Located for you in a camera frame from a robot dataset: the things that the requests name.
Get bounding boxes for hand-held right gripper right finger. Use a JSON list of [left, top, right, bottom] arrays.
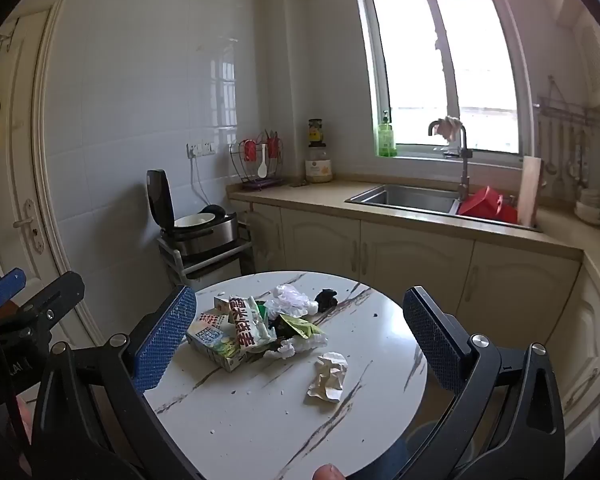
[[380, 286, 566, 480]]

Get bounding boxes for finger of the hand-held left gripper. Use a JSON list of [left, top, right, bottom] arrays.
[[0, 267, 27, 316], [0, 271, 86, 356]]

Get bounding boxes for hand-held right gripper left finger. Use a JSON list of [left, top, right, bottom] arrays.
[[30, 285, 201, 480]]

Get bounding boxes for dark trash bin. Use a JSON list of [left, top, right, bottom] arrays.
[[390, 417, 463, 471]]

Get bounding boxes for cream kitchen cabinets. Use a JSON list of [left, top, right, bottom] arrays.
[[229, 199, 600, 461]]

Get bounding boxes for red lettered white snack wrapper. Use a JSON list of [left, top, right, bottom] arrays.
[[228, 295, 276, 353]]

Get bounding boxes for white storage cart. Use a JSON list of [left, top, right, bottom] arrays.
[[156, 237, 255, 291]]

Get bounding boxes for crumpled white paper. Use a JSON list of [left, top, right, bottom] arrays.
[[306, 351, 349, 403]]

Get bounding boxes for black crumpled lump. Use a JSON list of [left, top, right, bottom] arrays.
[[314, 288, 340, 313]]

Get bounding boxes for steel rice cooker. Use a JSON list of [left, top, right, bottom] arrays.
[[146, 169, 238, 261]]

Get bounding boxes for crumpled white tissue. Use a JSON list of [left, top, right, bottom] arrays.
[[263, 337, 301, 361]]

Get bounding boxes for green snack wrapper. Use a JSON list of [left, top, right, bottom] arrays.
[[267, 312, 328, 343]]

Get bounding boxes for white door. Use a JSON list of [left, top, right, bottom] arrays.
[[0, 0, 106, 356]]

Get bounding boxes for crumpled white plastic bag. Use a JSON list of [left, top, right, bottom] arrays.
[[267, 284, 321, 318]]

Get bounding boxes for steel sink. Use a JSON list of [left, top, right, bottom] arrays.
[[344, 184, 543, 233]]

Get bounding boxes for red plastic basin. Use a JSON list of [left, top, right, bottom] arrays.
[[457, 186, 521, 223]]

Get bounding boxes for steel faucet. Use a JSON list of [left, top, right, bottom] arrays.
[[427, 119, 473, 203]]

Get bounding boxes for wooden cutting board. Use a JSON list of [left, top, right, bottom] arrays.
[[516, 156, 545, 227]]

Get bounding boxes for beige kitchen countertop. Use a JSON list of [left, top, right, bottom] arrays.
[[227, 172, 600, 281]]

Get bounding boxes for clear jar white label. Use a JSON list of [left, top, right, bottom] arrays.
[[304, 145, 335, 184]]

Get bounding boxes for green soap bottle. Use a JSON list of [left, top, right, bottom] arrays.
[[377, 110, 398, 158]]

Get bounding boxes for stack of white bowls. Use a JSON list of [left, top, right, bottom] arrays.
[[574, 187, 600, 225]]

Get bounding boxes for pink cloth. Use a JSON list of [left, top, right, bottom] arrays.
[[439, 116, 461, 143]]

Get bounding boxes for row of hanging utensils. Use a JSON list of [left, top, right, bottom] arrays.
[[537, 115, 593, 196]]

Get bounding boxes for door handle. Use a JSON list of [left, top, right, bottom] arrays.
[[14, 199, 46, 256]]

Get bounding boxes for white power cord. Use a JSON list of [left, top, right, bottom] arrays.
[[190, 156, 211, 211]]

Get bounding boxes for wire cutlery rack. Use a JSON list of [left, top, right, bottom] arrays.
[[229, 130, 285, 192]]

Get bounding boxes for wall utensil rack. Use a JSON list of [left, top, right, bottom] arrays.
[[535, 76, 600, 128]]

